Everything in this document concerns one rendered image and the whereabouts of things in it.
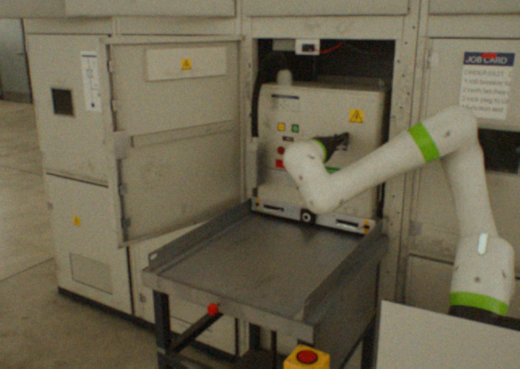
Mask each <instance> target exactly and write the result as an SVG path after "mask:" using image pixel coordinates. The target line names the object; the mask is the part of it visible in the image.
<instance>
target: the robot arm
mask: <svg viewBox="0 0 520 369"><path fill-rule="evenodd" d="M348 139H349V133H348V132H344V133H342V134H340V135H338V134H334V137H332V136H329V137H319V135H316V137H313V138H311V139H309V140H308V141H299V142H295V143H293V144H291V145H289V146H288V147H287V148H286V150H285V151H284V155H283V165H284V168H285V169H286V171H287V172H288V174H289V175H290V176H291V178H292V179H293V180H294V182H295V183H296V185H297V187H298V188H299V190H300V192H301V195H302V197H303V199H304V201H305V204H306V206H307V207H308V209H309V210H310V211H311V212H313V213H314V214H316V215H329V214H331V213H332V212H333V211H335V210H337V209H338V208H340V207H341V206H343V205H344V204H345V203H347V202H348V201H349V200H351V199H353V198H355V197H356V196H358V195H359V194H361V193H364V192H365V191H367V190H368V189H371V188H373V187H375V186H376V185H379V184H381V183H383V182H384V181H386V180H391V179H392V178H394V177H396V176H399V175H402V174H404V173H406V172H408V171H412V170H414V169H417V168H419V167H422V166H425V165H426V163H429V162H431V161H433V160H435V159H437V158H440V161H441V163H442V166H443V169H444V172H445V175H446V177H447V180H448V184H449V190H450V193H451V197H452V200H453V206H454V210H455V215H456V218H457V227H458V233H459V239H460V240H459V242H458V243H457V249H456V254H455V259H454V264H453V274H452V280H451V285H450V290H449V309H448V314H447V316H451V317H458V318H462V319H468V320H472V321H476V322H479V323H485V324H489V325H492V326H497V327H500V328H507V329H509V330H514V331H517V332H520V318H514V317H510V316H507V312H508V308H509V300H510V299H511V298H512V296H513V295H514V290H515V280H514V249H513V248H512V246H511V245H510V243H508V242H507V241H506V240H504V239H502V238H499V236H498V233H497V230H496V225H495V222H494V219H493V215H492V210H491V207H490V202H489V198H488V191H487V186H486V180H485V175H484V167H483V151H482V149H481V147H480V144H479V139H478V121H477V119H476V116H475V114H474V113H472V112H471V111H470V110H469V109H467V108H465V107H463V106H456V105H454V106H447V107H445V108H444V109H442V110H440V111H437V112H435V113H434V114H432V115H429V116H428V117H426V118H425V119H423V120H421V121H420V122H418V123H416V124H415V125H414V126H413V127H411V128H409V129H408V130H407V129H406V130H404V131H403V132H401V133H400V134H399V135H397V136H396V137H394V138H393V139H391V140H390V141H389V142H387V143H386V144H384V145H382V146H380V147H379V148H378V149H377V150H374V151H373V152H371V153H369V154H368V155H366V156H365V157H363V158H360V159H359V160H358V161H356V162H354V163H351V164H349V165H348V166H347V167H344V168H342V169H340V170H339V171H337V172H335V173H333V174H328V173H327V171H326V169H325V167H324V166H323V164H324V163H326V162H327V161H329V160H330V158H331V157H332V155H333V154H334V152H335V151H336V150H338V149H339V148H341V149H342V150H347V147H348Z"/></svg>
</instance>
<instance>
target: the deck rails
mask: <svg viewBox="0 0 520 369"><path fill-rule="evenodd" d="M260 213H262V212H259V211H252V210H251V198H249V199H247V200H245V201H243V202H242V203H241V204H239V205H237V206H235V207H233V208H232V209H230V210H228V211H225V212H224V213H222V214H221V215H218V216H216V217H214V218H212V219H209V220H207V221H206V222H205V223H203V224H201V225H199V226H197V227H196V228H194V229H192V230H190V231H188V232H186V233H185V234H183V235H181V236H179V237H177V238H176V239H174V240H172V241H170V242H169V243H167V244H165V245H163V246H161V247H159V248H158V249H156V250H154V251H152V252H151V251H150V252H149V253H148V266H149V271H148V273H150V274H153V275H156V276H158V275H159V274H161V273H163V272H164V271H166V270H167V269H169V268H170V267H172V266H173V265H175V264H177V263H178V262H180V261H181V260H183V259H185V258H187V257H188V256H189V255H191V254H193V253H195V252H198V251H199V250H201V249H203V248H204V247H205V246H207V245H209V244H210V243H211V242H213V241H215V240H217V239H218V238H220V237H221V236H223V235H225V234H226V233H228V232H230V231H231V230H233V229H234V228H236V227H238V226H240V225H241V224H242V223H244V222H245V221H247V220H248V219H251V218H252V217H254V216H256V215H258V214H260ZM382 225H383V219H381V220H380V221H379V222H378V223H377V224H376V225H375V226H374V227H373V228H372V229H371V230H370V231H369V232H368V233H367V234H366V235H365V236H364V237H363V238H362V239H361V240H360V241H359V242H358V243H357V244H356V245H355V246H354V247H353V248H352V249H351V250H350V251H349V252H348V254H347V255H346V256H345V257H344V258H343V259H342V260H341V261H340V262H339V263H338V264H337V265H336V266H335V267H334V268H333V269H332V270H331V271H330V272H329V273H328V274H327V275H326V277H325V278H324V279H323V280H322V281H321V282H320V283H319V284H318V285H317V286H316V287H315V288H313V289H312V291H311V292H310V293H309V294H308V295H307V296H306V297H305V298H304V299H303V306H302V308H301V309H300V310H299V311H298V312H297V313H296V314H295V315H294V316H293V317H292V320H294V321H297V322H302V323H305V322H307V321H308V320H309V319H310V318H311V316H312V314H313V313H314V312H315V311H316V310H317V309H318V308H319V307H320V306H321V305H322V304H323V302H324V301H325V300H326V299H327V298H328V297H329V295H330V294H331V293H332V292H333V291H334V290H335V289H336V288H337V287H338V286H339V285H340V284H341V282H342V281H343V280H344V279H345V278H346V277H347V276H348V274H349V273H350V272H351V271H352V270H353V268H354V267H355V266H356V265H357V264H358V263H359V262H360V260H361V259H362V258H363V257H364V256H365V255H366V253H367V252H369V251H370V250H371V249H372V247H373V246H374V245H375V244H376V243H377V242H378V241H379V239H380V238H381V237H382V236H383V235H382ZM153 254H156V255H157V256H156V257H155V258H152V259H151V257H150V256H151V255H153ZM308 300H309V301H308Z"/></svg>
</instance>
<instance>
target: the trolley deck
mask: <svg viewBox="0 0 520 369"><path fill-rule="evenodd" d="M365 235H366V234H364V233H360V232H353V231H349V230H345V229H341V228H334V227H330V226H327V225H322V224H315V223H313V224H312V223H308V222H304V221H300V220H299V219H293V218H289V217H281V216H277V215H271V214H267V213H260V214H258V215H256V216H254V217H252V218H251V219H248V220H247V221H245V222H244V223H242V224H241V225H240V226H238V227H236V228H234V229H233V230H231V231H230V232H228V233H226V234H225V235H223V236H221V237H220V238H218V239H217V240H215V241H213V242H211V243H210V244H209V245H207V246H205V247H204V248H203V249H201V250H199V251H198V252H195V253H193V254H191V255H189V256H188V257H187V258H185V259H183V260H181V261H180V262H178V263H177V264H175V265H173V266H172V267H170V268H169V269H167V270H166V271H164V272H163V273H161V274H159V275H158V276H156V275H153V274H150V273H148V271H149V266H147V267H145V268H143V269H141V274H142V285H143V286H146V287H148V288H151V289H155V290H158V291H160V292H163V293H167V294H170V295H171V296H173V297H177V298H180V299H183V300H185V301H188V302H192V303H194V304H197V305H199V306H204V307H205V308H207V307H208V305H209V304H211V303H214V304H217V303H218V302H219V303H220V306H218V308H219V311H218V312H219V313H222V314H225V315H229V316H231V317H234V318H237V319H240V320H242V321H245V322H250V323H254V324H257V325H259V326H262V327H264V328H268V329H270V330H273V331H276V332H279V333H282V334H284V335H286V336H290V337H293V338H296V339H298V340H301V341H305V342H308V343H310V344H311V345H313V344H314V343H315V342H316V340H317V339H318V338H319V336H320V335H321V334H322V333H323V331H324V330H325V329H326V327H327V326H328V325H329V323H330V322H332V320H333V319H334V318H335V317H336V316H337V315H338V314H339V312H340V311H341V310H342V308H343V307H344V306H345V304H346V303H347V301H348V300H349V299H350V298H351V297H352V295H353V294H354V293H355V291H356V290H357V289H358V287H360V286H361V285H362V283H363V282H364V281H365V279H366V278H367V277H368V275H369V274H370V273H371V272H372V271H373V270H374V269H375V267H376V266H377V265H378V263H379V262H380V261H381V259H382V258H383V256H384V255H385V254H386V253H387V251H388V242H389V237H381V238H380V239H379V241H378V242H377V243H376V244H375V245H374V246H373V247H372V249H371V250H370V251H369V252H367V253H366V255H365V256H364V257H363V258H362V259H361V260H360V262H359V263H358V264H357V265H356V266H355V267H354V268H353V270H352V271H351V272H350V273H349V274H348V276H347V277H346V278H345V279H344V280H343V281H342V282H341V284H340V285H339V286H338V287H337V288H336V289H335V290H334V291H333V292H332V293H331V294H330V295H329V297H328V298H327V299H326V300H325V301H324V302H323V304H322V305H321V306H320V307H319V308H318V309H317V310H316V311H315V312H314V313H313V314H312V316H311V318H310V319H309V320H308V321H307V322H305V323H302V322H297V321H294V320H292V317H293V316H294V315H295V314H296V313H297V312H298V311H299V310H300V309H301V308H302V306H303V299H304V298H305V297H306V296H307V295H308V294H309V293H310V292H311V291H312V289H313V288H315V287H316V286H317V285H318V284H319V283H320V282H321V281H322V280H323V279H324V278H325V277H326V275H327V274H328V273H329V272H330V271H331V270H332V269H333V268H334V267H335V266H336V265H337V264H338V263H339V262H340V261H341V260H342V259H343V258H344V257H345V256H346V255H347V254H348V252H349V251H350V250H351V249H352V248H353V247H354V246H355V245H356V244H357V243H358V242H359V241H360V240H361V239H362V238H363V237H364V236H365Z"/></svg>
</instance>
